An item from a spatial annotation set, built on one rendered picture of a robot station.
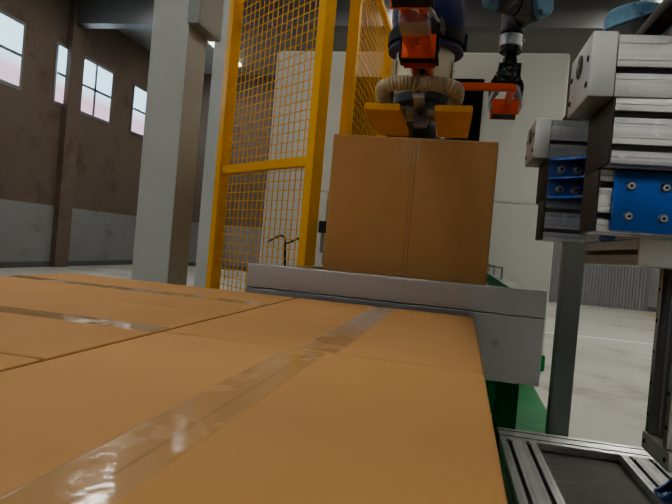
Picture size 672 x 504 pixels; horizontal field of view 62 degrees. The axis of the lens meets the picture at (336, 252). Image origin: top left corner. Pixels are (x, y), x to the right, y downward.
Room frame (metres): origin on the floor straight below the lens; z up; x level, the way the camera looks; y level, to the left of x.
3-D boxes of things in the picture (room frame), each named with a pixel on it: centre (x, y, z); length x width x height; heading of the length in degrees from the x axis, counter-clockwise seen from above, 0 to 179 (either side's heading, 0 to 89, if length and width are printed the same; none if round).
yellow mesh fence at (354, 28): (3.15, -0.11, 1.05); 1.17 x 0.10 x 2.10; 167
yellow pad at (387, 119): (1.69, -0.12, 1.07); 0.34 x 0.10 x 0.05; 169
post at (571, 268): (1.77, -0.74, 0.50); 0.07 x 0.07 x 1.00; 77
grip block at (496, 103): (1.91, -0.53, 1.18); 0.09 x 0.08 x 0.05; 79
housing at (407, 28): (1.21, -0.13, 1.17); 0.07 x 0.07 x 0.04; 79
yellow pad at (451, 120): (1.65, -0.31, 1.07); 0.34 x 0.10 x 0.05; 169
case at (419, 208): (1.66, -0.22, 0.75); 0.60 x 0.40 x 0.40; 169
